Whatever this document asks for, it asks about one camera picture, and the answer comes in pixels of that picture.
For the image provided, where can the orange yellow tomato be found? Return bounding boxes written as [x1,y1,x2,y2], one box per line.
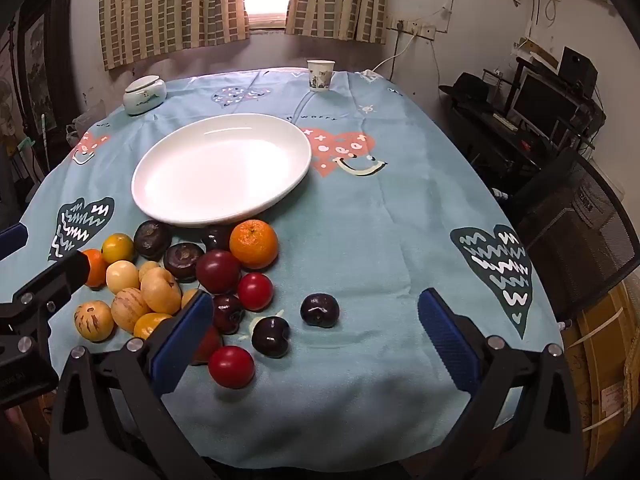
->
[133,313,173,340]

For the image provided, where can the striped checked curtain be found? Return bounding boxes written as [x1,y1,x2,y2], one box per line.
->
[285,0,390,45]
[98,0,251,72]

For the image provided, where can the white power cable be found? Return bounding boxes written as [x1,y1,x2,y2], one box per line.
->
[370,30,418,75]

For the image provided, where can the dark red cherry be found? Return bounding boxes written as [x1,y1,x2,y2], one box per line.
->
[212,294,246,335]

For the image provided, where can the small orange mandarin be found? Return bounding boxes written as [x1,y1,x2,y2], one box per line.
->
[82,249,108,289]

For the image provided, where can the tan yellow round fruit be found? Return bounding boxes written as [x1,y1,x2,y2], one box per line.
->
[140,267,182,315]

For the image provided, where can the red cherry tomato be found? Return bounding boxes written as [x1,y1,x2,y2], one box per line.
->
[208,345,256,389]
[237,273,274,312]

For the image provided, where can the black mesh office chair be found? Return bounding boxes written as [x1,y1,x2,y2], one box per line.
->
[510,147,640,321]

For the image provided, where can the black speaker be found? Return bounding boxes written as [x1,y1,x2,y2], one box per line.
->
[557,46,598,96]

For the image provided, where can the large red plum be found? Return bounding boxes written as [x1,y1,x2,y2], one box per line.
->
[195,250,242,295]

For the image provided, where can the white ceramic lidded jar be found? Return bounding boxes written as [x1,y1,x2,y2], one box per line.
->
[123,75,167,116]

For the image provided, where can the yellow green tomato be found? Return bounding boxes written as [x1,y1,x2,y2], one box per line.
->
[101,233,135,265]

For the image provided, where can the pale yellow round fruit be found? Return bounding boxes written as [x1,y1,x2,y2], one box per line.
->
[106,260,140,294]

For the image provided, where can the black hat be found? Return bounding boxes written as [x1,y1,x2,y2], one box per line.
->
[439,72,493,107]

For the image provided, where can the black computer desk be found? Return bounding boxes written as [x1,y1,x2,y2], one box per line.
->
[440,55,608,196]

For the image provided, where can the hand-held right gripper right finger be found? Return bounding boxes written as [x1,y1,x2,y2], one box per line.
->
[418,287,586,480]

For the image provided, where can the dark framed painting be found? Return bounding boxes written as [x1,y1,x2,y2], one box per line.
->
[15,5,58,138]

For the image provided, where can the white wall power strip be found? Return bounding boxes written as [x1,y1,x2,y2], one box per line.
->
[392,19,436,37]

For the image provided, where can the computer monitor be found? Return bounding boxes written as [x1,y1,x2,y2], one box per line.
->
[510,67,581,138]

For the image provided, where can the faintly striped pepino melon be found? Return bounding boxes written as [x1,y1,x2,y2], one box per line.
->
[111,287,151,333]

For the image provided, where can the large orange mandarin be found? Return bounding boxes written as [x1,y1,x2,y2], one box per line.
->
[229,219,279,269]

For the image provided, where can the blue printed tablecloth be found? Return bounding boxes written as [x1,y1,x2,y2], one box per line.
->
[0,67,566,461]

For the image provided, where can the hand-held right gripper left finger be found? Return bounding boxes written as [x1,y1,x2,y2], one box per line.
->
[48,289,221,480]

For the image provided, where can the clear glass mug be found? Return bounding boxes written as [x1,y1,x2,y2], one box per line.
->
[72,110,101,146]

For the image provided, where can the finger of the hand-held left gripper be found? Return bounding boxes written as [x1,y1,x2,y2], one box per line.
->
[0,223,29,261]
[12,250,91,316]

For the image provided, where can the printed paper cup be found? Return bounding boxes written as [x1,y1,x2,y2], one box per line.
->
[306,59,335,92]

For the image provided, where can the white oval plate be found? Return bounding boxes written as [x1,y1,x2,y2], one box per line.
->
[131,113,313,226]

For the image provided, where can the dark red plum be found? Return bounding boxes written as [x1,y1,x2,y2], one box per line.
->
[192,325,224,365]

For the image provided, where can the cardboard box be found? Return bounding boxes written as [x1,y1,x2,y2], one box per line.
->
[565,280,640,471]

